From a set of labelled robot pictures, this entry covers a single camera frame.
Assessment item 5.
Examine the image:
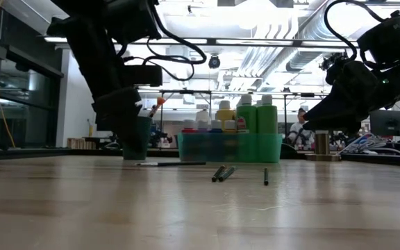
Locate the wooden block stack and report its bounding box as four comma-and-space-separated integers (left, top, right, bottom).
67, 137, 97, 151

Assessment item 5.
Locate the white globe brass lamp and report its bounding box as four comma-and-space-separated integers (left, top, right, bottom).
306, 130, 342, 163

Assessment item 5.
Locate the black overhead camera rig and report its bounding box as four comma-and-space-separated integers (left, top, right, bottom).
319, 51, 340, 72

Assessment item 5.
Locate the dark green plastic cup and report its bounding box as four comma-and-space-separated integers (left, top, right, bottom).
121, 115, 153, 161

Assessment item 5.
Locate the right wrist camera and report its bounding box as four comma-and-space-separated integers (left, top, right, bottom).
356, 15, 400, 69

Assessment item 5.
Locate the small yellow paint bottle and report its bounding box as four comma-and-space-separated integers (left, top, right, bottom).
223, 119, 238, 135

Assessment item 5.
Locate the orange fan-tip paintbrush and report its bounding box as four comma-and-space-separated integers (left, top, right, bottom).
149, 97, 167, 118

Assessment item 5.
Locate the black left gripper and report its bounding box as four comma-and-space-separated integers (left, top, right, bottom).
46, 15, 164, 154

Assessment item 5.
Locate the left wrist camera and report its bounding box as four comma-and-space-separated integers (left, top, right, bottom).
106, 0, 163, 45

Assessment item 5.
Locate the black left camera cable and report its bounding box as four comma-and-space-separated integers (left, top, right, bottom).
116, 5, 208, 83

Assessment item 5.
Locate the black overhead frame bar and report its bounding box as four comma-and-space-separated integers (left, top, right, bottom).
43, 34, 360, 49

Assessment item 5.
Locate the large yellow paint bottle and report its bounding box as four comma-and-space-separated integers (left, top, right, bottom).
215, 99, 237, 135

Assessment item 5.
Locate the black dome ceiling camera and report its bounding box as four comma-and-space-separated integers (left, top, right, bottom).
208, 54, 222, 70

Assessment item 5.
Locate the white cable bundle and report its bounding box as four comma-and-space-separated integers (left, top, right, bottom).
337, 132, 400, 156

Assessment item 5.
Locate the black computer monitor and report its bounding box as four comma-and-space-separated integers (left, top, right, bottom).
369, 109, 400, 138

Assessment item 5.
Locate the person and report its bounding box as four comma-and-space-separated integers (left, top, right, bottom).
287, 107, 316, 151

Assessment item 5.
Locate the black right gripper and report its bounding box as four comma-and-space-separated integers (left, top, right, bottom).
301, 51, 400, 135

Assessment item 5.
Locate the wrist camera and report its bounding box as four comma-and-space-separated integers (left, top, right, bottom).
356, 15, 400, 69
106, 0, 163, 45

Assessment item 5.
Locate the translucent teal plastic bin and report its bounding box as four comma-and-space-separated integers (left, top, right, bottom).
176, 132, 283, 163

